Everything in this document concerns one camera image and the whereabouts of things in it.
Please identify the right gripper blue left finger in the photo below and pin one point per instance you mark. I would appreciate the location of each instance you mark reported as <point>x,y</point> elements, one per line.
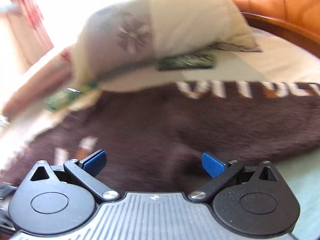
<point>83,173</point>

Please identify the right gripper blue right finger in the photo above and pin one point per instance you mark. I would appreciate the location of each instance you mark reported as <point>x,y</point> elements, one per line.
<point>222,174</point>

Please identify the dark brown fuzzy sweater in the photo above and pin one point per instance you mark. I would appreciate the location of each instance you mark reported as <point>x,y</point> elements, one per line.
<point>154,138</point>

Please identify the green glass bottle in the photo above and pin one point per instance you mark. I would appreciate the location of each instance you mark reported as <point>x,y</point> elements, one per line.
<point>65,97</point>

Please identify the pink floral folded quilt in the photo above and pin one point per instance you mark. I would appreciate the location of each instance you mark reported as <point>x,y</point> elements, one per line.
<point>40,80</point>

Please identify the dark green patterned packet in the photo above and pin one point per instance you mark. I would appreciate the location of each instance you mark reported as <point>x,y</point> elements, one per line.
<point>189,61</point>

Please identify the striped pastel bed sheet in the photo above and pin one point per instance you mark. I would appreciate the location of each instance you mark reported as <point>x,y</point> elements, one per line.
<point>279,62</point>

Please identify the floral cream pillow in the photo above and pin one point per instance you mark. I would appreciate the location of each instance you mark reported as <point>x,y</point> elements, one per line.
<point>138,31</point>

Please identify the pink striped left curtain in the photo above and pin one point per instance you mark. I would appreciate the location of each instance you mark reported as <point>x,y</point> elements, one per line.
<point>33,15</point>

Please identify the orange wooden headboard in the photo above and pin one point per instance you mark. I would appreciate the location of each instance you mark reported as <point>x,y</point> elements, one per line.
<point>294,20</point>

